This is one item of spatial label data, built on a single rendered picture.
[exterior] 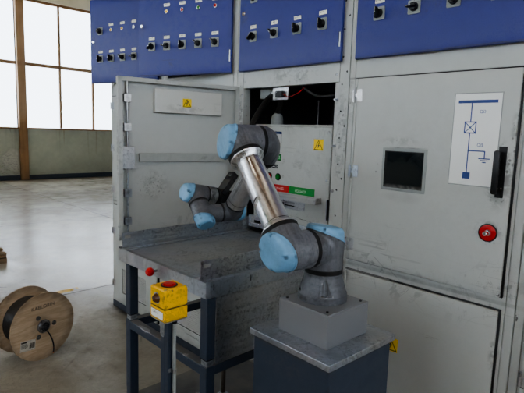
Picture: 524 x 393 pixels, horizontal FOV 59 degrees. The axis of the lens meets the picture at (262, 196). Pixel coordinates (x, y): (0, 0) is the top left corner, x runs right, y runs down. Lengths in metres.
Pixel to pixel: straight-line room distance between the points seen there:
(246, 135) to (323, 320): 0.62
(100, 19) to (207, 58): 1.12
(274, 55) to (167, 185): 0.80
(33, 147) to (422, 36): 11.96
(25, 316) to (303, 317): 1.93
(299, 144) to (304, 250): 0.95
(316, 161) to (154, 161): 0.76
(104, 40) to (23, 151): 9.71
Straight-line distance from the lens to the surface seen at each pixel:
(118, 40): 3.35
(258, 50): 2.34
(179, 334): 3.09
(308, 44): 2.13
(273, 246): 1.31
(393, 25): 1.89
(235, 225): 2.42
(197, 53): 2.62
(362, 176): 1.91
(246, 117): 2.44
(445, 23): 1.80
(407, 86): 1.82
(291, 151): 2.23
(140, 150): 2.25
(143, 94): 2.26
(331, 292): 1.42
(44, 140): 13.25
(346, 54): 2.02
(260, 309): 1.84
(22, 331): 3.02
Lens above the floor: 1.35
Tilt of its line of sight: 8 degrees down
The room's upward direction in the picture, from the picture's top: 2 degrees clockwise
